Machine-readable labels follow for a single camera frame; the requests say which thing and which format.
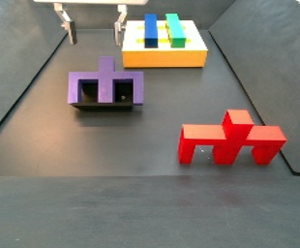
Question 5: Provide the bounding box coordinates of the purple comb-shaped block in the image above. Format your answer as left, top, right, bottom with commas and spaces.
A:
67, 56, 145, 105

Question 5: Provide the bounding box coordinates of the green rectangular bar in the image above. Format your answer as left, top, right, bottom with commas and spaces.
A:
166, 14, 187, 48

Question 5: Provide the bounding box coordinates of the yellow slotted board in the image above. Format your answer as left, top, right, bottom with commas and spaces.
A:
122, 20, 209, 68

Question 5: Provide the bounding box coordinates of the red comb-shaped block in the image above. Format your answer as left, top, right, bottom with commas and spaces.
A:
179, 109, 287, 165

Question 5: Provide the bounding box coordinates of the blue rectangular bar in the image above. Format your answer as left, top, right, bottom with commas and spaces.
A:
146, 14, 158, 48

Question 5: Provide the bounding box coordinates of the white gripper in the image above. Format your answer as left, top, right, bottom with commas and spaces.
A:
34, 0, 150, 47

